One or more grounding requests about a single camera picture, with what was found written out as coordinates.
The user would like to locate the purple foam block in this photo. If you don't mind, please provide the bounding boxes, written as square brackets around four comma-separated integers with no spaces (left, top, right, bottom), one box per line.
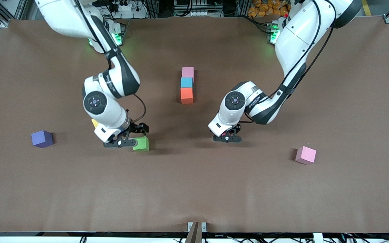
[31,130,54,149]

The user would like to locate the green foam block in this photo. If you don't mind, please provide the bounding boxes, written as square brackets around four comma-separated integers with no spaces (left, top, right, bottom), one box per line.
[133,136,150,152]

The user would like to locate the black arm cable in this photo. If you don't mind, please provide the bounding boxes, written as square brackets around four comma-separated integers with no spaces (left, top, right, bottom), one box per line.
[75,0,147,124]
[238,0,337,124]

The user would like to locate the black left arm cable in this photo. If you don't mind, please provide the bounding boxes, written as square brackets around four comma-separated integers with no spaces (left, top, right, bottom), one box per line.
[238,0,337,124]

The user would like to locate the small metal bracket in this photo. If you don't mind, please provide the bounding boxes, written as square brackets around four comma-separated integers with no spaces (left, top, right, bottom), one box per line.
[188,222,207,233]

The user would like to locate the tan mounting bar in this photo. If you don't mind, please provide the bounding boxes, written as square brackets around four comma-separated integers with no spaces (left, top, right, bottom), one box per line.
[185,222,200,243]

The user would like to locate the brown table cover sheet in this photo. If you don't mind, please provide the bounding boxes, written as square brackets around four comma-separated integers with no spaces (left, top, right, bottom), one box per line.
[0,16,389,233]

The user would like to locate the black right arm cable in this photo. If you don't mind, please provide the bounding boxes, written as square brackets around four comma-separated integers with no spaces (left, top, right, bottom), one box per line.
[75,0,147,124]

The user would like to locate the orange snack packets pile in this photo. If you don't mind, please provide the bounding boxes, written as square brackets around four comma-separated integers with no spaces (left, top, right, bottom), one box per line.
[248,0,289,18]

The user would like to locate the white power strip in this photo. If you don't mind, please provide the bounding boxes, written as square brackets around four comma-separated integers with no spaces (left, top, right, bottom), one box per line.
[112,0,148,19]

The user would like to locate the white socket bar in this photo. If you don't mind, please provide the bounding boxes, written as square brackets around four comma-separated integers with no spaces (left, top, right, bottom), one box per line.
[174,8,204,17]

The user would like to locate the orange foam block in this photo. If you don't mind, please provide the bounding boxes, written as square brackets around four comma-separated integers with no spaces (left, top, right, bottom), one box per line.
[180,87,194,104]

